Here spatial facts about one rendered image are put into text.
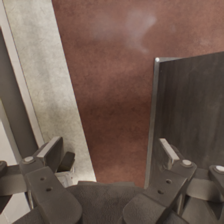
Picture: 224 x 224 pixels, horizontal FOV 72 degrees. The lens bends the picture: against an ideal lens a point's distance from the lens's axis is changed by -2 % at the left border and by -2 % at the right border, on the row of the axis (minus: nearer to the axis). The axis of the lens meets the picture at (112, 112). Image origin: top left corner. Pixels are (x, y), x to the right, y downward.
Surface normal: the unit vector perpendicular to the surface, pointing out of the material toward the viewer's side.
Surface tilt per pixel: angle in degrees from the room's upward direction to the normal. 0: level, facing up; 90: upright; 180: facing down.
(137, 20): 0
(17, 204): 90
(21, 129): 0
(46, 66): 0
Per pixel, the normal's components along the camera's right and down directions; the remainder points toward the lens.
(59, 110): -0.01, 0.25
